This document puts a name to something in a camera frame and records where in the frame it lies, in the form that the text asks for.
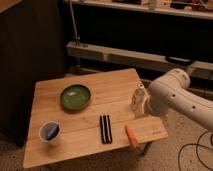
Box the white paper cup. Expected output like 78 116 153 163
39 121 61 146

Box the metal vertical pole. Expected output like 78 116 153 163
69 0 80 46

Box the blue object in cup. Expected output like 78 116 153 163
46 124 59 140

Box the white metal shelf beam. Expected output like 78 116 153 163
66 42 213 79

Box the orange carrot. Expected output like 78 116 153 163
125 126 138 148

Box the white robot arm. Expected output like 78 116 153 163
146 68 213 132

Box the black cable on floor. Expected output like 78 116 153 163
177 130 213 171

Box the black handle on beam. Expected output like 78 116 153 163
165 56 194 66

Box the small white bottle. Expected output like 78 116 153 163
131 84 147 118

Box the wooden folding table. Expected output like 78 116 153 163
23 69 168 168

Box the green ceramic bowl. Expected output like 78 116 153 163
60 84 91 110

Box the black striped rectangular block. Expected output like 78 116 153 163
99 115 113 144

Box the upper white shelf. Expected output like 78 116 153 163
64 0 213 21

